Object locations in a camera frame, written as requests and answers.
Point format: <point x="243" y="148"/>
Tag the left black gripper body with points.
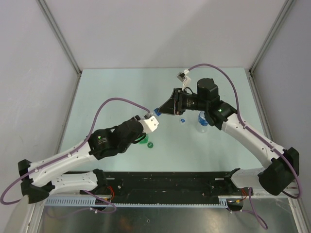
<point x="124" y="148"/>

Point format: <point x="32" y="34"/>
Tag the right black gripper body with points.
<point x="181" y="101"/>

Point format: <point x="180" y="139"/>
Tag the clear bottle blue cap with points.
<point x="156" y="112"/>

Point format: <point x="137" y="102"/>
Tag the green plastic bottle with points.
<point x="143" y="139"/>

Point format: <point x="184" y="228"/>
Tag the green bottle cap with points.
<point x="150" y="145"/>

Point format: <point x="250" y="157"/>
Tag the blue label bottle white cap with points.
<point x="202" y="125"/>

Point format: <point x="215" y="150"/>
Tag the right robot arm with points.
<point x="280" y="165"/>

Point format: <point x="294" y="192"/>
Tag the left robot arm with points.
<point x="52" y="176"/>

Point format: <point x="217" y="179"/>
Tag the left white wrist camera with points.
<point x="149" y="123"/>

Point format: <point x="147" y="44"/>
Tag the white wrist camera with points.
<point x="184" y="78"/>
<point x="149" y="123"/>

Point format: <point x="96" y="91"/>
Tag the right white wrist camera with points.
<point x="184" y="78"/>

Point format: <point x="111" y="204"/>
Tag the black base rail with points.
<point x="172" y="188"/>

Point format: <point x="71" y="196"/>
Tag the right aluminium frame post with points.
<point x="276" y="26"/>

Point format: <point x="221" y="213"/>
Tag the aluminium frame post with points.
<point x="58" y="34"/>
<point x="276" y="26"/>

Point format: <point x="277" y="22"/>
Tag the left aluminium frame post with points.
<point x="58" y="34"/>

